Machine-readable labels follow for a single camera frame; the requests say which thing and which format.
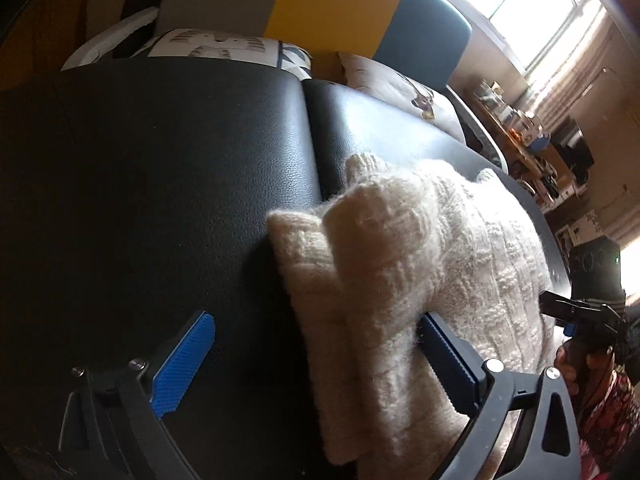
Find geometric patterned cushion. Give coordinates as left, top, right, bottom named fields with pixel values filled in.
left=136, top=28, right=312, bottom=80

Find orange wooden cabinet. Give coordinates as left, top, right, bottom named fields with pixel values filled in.
left=1, top=0, right=88, bottom=90

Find white deer print cushion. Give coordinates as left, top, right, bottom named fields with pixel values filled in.
left=337, top=52, right=466, bottom=144

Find cream knitted sweater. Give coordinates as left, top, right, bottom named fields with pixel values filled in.
left=266, top=154, right=554, bottom=479

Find grey yellow blue sofa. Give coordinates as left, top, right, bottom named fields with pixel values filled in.
left=60, top=0, right=511, bottom=172

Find red floral sleeve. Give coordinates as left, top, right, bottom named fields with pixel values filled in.
left=578, top=366, right=639, bottom=479

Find person right hand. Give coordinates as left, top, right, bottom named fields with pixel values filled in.
left=553, top=339, right=614, bottom=404

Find cluttered wooden side table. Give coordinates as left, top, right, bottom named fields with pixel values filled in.
left=466, top=80, right=587, bottom=214

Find black leather folding table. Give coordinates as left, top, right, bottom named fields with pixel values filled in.
left=0, top=56, right=572, bottom=480

